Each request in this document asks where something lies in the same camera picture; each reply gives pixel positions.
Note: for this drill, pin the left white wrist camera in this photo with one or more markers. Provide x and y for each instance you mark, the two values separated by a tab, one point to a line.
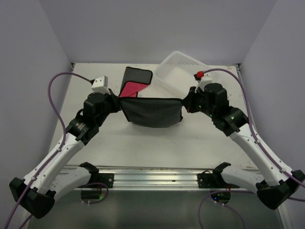
100	85

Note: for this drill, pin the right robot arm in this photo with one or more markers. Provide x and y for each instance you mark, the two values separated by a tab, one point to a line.
276	181

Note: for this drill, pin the grey and yellow towel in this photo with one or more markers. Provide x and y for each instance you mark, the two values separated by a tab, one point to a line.
152	112

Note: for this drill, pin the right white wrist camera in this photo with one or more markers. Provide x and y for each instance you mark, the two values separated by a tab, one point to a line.
203	79

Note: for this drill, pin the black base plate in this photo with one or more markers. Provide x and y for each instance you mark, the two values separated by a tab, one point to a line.
105	178
208	179

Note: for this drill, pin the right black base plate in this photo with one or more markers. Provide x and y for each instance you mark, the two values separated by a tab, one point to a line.
208	179

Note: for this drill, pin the grey and pink towel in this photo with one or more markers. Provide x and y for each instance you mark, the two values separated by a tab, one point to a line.
135	80

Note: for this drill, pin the aluminium mounting rail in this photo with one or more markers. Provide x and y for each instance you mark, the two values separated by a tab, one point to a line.
174	179

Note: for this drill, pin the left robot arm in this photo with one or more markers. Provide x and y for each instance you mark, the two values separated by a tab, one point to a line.
38	191

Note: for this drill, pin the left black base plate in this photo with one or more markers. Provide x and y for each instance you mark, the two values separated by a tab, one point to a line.
105	178

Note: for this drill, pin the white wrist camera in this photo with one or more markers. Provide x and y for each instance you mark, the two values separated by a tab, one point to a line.
203	79
100	85

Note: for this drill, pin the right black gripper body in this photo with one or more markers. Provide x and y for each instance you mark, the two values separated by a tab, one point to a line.
197	102

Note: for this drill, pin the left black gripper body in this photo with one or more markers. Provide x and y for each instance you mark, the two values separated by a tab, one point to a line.
110	106

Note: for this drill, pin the white plastic basket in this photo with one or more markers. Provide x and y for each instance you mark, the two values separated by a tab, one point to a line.
176	73

